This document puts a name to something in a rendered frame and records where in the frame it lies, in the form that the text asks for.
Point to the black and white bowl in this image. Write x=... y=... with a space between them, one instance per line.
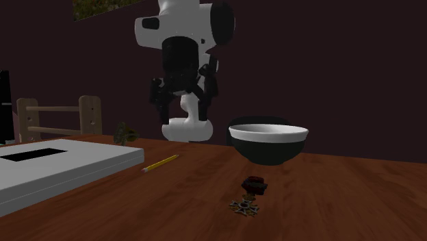
x=267 y=152

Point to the yellow pencil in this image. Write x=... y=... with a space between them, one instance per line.
x=160 y=163

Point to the wooden chair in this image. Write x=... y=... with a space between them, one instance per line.
x=90 y=115

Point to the green wall picture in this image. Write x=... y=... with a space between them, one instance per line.
x=100 y=7

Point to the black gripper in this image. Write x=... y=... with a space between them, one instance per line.
x=180 y=60

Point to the small olive green figure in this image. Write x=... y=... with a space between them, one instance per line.
x=124 y=134

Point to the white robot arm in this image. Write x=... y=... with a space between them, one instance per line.
x=181 y=20

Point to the black upright furniture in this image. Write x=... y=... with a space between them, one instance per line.
x=6 y=106

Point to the white flat box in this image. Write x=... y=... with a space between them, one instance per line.
x=83 y=160

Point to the cross medal with dark ribbon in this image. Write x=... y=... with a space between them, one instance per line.
x=253 y=190

